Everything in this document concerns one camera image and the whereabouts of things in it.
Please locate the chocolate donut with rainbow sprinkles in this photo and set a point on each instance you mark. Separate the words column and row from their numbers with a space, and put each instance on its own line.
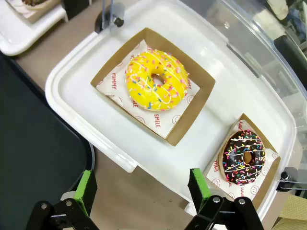
column 233, row 155

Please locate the cardboard tray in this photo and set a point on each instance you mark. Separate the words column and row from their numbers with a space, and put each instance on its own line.
column 266, row 187
column 193, row 107
column 36, row 18

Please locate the paper liner under sprinkled chocolate donut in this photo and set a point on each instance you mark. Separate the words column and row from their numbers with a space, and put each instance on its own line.
column 263, row 171

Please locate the chocolate donut with nuts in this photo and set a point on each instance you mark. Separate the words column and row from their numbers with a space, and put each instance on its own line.
column 33, row 2

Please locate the paper liner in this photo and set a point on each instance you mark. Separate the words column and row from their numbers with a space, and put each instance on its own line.
column 156, row 122
column 263, row 171
column 24, row 12

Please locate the paper liner under nut donut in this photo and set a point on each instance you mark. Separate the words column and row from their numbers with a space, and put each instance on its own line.
column 24, row 12

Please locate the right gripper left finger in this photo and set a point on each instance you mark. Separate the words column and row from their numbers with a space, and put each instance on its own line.
column 84, row 189

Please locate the white display case base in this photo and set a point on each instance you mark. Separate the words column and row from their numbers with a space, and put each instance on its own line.
column 96, row 124
column 19, row 36

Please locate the black lid hinge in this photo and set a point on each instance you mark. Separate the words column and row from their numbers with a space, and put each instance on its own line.
column 117, row 22
column 285, row 176

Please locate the black serving tray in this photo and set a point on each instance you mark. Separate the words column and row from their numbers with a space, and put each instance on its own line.
column 36, row 143

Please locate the beige textured box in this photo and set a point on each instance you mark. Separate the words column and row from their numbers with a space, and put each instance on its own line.
column 295, row 210

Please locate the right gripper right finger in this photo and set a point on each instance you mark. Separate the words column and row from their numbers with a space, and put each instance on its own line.
column 199, row 187

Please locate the cardboard tray under nut donut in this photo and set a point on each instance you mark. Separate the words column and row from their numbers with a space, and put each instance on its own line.
column 36, row 18

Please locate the yellow sprinkled donut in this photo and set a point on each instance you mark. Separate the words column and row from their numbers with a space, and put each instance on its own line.
column 141, row 91

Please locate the cardboard tray under sprinkled chocolate donut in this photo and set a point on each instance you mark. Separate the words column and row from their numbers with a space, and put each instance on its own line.
column 266, row 187

